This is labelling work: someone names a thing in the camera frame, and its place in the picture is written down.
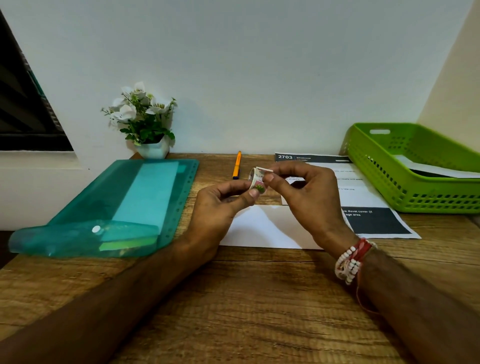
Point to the printed paper sheet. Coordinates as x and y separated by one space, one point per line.
369 210

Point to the teal plastic document folder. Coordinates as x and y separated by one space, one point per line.
120 210

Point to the person's left hand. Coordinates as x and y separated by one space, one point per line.
213 217

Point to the patterned washi tape roll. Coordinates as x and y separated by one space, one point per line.
258 180

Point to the white paper in basket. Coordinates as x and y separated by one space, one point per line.
437 167

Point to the person's left forearm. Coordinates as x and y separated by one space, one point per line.
93 311

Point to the person's right forearm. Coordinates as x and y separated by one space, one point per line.
420 307

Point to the person's left thumb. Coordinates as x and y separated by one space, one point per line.
245 198

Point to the green plastic basket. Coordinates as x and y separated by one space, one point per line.
416 168

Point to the person's right thumb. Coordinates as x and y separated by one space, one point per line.
275 185

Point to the orange pen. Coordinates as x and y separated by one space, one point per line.
237 165

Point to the white envelope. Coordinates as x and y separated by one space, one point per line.
266 227

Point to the white flower potted plant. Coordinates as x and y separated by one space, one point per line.
144 120

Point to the dark window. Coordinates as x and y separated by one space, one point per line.
26 105

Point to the person's right hand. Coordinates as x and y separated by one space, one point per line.
315 204

